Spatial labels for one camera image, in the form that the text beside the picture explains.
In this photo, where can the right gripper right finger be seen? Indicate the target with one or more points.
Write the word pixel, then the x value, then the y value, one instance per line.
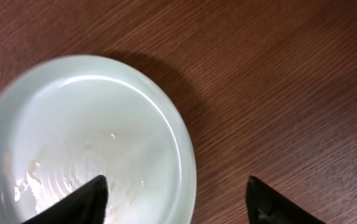
pixel 267 206

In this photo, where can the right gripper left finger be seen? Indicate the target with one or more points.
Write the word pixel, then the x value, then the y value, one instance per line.
pixel 86 205

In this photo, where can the mint green plate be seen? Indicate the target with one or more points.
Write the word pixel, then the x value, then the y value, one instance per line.
pixel 70 119

